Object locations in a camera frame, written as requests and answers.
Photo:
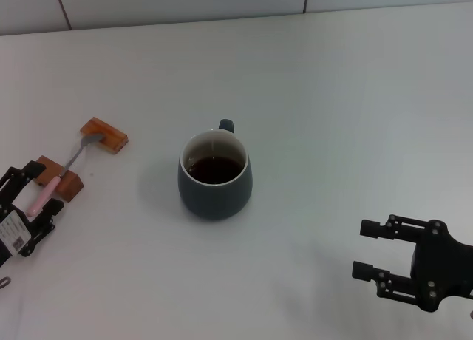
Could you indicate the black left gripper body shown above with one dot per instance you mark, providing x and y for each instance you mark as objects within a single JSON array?
[{"x": 13, "y": 231}]

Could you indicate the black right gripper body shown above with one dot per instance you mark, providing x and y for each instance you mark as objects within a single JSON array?
[{"x": 443, "y": 270}]

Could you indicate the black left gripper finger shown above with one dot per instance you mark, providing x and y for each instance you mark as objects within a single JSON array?
[
  {"x": 54, "y": 208},
  {"x": 36, "y": 170}
]

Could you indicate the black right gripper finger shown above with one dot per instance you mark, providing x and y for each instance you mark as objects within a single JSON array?
[
  {"x": 363, "y": 270},
  {"x": 371, "y": 228}
]

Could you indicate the grey ceramic cup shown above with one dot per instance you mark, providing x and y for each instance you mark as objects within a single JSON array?
[{"x": 214, "y": 203}]

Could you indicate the plain brown wooden block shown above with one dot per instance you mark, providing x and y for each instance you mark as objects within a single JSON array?
[{"x": 70, "y": 186}]

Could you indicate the grooved orange wooden block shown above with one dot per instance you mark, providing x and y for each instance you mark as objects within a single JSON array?
[{"x": 114, "y": 138}]

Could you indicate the dark coffee liquid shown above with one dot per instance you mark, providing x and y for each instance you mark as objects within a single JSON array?
[{"x": 214, "y": 170}]

